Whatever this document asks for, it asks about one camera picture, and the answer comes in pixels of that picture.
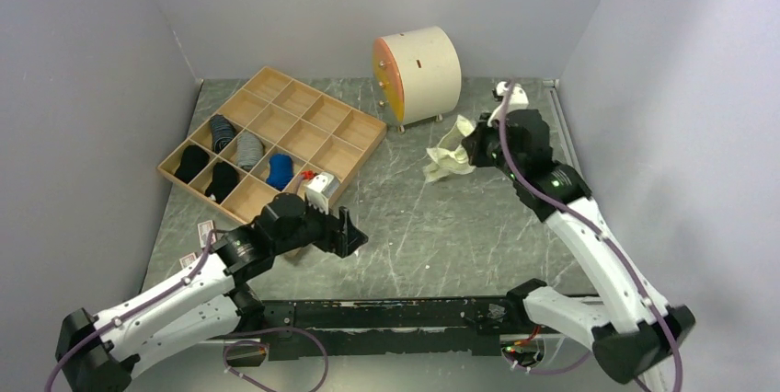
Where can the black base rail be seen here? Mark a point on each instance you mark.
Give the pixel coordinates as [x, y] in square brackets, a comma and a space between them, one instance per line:
[478, 325]

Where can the cream cloth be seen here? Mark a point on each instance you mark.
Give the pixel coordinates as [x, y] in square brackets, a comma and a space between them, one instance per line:
[448, 157]

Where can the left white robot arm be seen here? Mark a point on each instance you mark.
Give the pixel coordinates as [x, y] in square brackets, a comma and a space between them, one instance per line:
[209, 298]

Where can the wooden compartment tray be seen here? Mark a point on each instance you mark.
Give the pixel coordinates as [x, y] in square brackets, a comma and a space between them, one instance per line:
[319, 132]

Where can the black rolled sock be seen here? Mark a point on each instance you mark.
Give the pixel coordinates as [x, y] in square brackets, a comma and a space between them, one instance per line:
[224, 180]
[192, 161]

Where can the blue underwear white trim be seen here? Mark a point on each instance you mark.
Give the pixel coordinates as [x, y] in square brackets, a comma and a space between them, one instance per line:
[280, 171]

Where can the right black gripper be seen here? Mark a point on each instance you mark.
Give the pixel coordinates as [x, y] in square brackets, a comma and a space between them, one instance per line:
[474, 142]

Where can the cream cylindrical drawer cabinet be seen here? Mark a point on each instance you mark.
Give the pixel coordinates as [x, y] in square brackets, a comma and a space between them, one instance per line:
[420, 74]

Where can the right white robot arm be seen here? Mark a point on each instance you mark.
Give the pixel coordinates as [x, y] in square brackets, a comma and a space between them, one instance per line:
[633, 327]

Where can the dark striped rolled sock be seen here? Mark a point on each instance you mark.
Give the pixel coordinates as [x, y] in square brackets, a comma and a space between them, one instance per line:
[223, 132]

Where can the small red white tag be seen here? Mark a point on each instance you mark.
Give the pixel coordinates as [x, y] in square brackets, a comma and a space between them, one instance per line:
[188, 259]

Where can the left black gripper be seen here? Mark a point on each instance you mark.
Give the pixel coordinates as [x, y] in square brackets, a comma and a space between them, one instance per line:
[337, 242]

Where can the grey rolled sock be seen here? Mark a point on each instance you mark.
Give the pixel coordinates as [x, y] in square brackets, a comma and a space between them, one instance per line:
[250, 150]

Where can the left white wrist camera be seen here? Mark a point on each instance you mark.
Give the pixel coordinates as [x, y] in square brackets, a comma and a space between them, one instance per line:
[321, 191]

